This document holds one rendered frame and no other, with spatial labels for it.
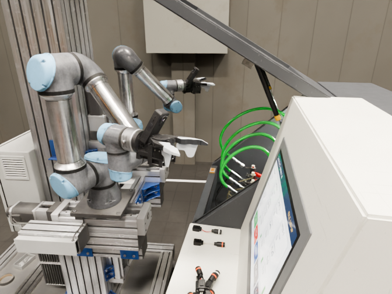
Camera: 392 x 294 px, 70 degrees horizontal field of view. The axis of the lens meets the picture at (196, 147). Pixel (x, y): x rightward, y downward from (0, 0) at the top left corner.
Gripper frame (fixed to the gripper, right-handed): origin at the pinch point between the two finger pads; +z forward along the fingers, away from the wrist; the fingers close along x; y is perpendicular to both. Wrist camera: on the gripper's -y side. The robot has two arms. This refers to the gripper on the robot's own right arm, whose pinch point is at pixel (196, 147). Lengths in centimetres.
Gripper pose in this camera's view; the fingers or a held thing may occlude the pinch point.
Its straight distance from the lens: 76.6
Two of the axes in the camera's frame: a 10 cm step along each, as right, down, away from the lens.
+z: 8.6, 1.9, -4.7
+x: -5.0, 1.9, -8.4
